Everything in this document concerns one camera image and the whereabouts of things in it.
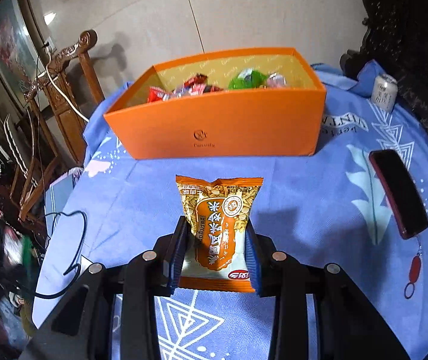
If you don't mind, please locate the orange peanut snack packet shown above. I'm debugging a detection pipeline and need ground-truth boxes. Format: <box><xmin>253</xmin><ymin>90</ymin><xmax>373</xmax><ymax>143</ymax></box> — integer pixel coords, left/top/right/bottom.
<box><xmin>176</xmin><ymin>175</ymin><xmax>263</xmax><ymax>293</ymax></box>

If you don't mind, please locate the blue patterned tablecloth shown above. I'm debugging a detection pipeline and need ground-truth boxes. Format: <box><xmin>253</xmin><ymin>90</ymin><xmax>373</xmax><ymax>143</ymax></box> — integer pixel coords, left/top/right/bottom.
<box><xmin>33</xmin><ymin>61</ymin><xmax>428</xmax><ymax>359</ymax></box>

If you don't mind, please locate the blue striped bag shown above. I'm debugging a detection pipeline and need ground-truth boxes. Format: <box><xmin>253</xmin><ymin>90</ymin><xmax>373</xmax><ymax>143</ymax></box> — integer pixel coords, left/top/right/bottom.
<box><xmin>44</xmin><ymin>166</ymin><xmax>83</xmax><ymax>237</ymax></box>

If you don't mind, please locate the red cased smartphone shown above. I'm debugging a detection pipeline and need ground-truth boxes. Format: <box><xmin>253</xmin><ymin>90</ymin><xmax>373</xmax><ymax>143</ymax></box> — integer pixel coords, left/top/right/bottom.
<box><xmin>368</xmin><ymin>150</ymin><xmax>428</xmax><ymax>240</ymax></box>

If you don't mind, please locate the orange cardboard box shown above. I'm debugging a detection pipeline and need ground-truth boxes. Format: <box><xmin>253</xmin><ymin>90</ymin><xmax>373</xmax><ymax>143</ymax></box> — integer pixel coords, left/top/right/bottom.
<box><xmin>104</xmin><ymin>47</ymin><xmax>326</xmax><ymax>159</ymax></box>

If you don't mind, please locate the red black snack packet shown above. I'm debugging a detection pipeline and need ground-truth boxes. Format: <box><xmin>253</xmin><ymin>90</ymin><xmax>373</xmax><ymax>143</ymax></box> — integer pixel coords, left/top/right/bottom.
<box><xmin>173</xmin><ymin>73</ymin><xmax>223</xmax><ymax>97</ymax></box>

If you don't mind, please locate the pink snack packet in box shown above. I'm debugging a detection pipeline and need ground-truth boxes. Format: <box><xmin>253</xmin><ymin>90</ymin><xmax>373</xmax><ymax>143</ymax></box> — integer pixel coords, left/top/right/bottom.
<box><xmin>265</xmin><ymin>72</ymin><xmax>287</xmax><ymax>88</ymax></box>

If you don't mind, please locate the green snack packet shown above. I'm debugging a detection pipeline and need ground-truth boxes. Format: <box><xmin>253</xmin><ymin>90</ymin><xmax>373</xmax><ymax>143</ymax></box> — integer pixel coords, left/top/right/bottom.
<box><xmin>228</xmin><ymin>68</ymin><xmax>268</xmax><ymax>90</ymax></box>

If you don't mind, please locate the carved wooden chair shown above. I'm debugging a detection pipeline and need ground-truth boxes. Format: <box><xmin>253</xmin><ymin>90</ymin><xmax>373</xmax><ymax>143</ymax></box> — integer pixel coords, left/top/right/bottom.
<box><xmin>19</xmin><ymin>29</ymin><xmax>105</xmax><ymax>223</ymax></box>

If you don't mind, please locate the white drink can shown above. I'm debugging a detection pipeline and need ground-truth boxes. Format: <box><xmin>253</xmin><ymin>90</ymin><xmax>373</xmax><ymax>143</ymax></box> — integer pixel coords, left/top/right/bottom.
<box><xmin>371</xmin><ymin>73</ymin><xmax>398</xmax><ymax>113</ymax></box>

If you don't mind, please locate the red phone charm strap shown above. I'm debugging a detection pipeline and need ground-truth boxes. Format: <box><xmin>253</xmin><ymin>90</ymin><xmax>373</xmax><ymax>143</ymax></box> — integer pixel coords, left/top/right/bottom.
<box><xmin>403</xmin><ymin>235</ymin><xmax>424</xmax><ymax>301</ymax></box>

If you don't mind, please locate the white cable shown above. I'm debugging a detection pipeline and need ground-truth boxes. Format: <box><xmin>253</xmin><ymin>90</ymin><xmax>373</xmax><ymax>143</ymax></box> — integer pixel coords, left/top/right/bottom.
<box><xmin>43</xmin><ymin>49</ymin><xmax>91</xmax><ymax>124</ymax></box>

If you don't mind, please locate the framed wall painting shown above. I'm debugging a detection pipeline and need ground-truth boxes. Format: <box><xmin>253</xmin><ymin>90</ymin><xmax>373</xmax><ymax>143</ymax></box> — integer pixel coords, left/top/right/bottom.
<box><xmin>0</xmin><ymin>0</ymin><xmax>44</xmax><ymax>108</ymax></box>

